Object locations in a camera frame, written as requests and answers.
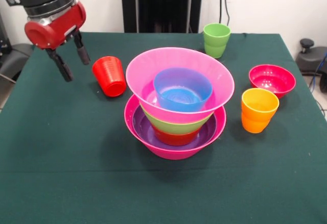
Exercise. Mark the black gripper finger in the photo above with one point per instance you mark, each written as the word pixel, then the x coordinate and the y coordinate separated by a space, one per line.
pixel 81 49
pixel 61 65

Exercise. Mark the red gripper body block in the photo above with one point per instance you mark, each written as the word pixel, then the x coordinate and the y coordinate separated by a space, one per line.
pixel 56 28

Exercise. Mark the red cup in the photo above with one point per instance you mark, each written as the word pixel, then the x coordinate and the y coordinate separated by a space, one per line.
pixel 110 76

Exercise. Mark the large pink bowl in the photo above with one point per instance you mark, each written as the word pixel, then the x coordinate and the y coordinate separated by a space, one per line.
pixel 173 153
pixel 143 68

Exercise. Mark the purple bowl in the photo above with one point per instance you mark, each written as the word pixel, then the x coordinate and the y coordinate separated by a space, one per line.
pixel 143 132

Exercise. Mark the blue bowl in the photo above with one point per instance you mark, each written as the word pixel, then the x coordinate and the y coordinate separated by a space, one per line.
pixel 182 99

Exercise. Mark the light green bowl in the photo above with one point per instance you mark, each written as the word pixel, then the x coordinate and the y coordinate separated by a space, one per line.
pixel 176 128

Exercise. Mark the orange-red bowl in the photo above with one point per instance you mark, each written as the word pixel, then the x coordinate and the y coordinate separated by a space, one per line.
pixel 176 139

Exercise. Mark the dark green tablecloth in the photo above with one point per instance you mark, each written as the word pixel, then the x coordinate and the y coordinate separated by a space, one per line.
pixel 102 183

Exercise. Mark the light green cup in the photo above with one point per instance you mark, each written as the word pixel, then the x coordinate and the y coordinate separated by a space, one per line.
pixel 217 43

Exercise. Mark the orange cup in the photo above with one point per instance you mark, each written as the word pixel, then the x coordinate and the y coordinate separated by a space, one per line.
pixel 259 114

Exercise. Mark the small magenta bowl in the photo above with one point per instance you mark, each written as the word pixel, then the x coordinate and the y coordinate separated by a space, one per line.
pixel 273 81

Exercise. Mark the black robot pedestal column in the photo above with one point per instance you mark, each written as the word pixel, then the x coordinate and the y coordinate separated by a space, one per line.
pixel 158 4

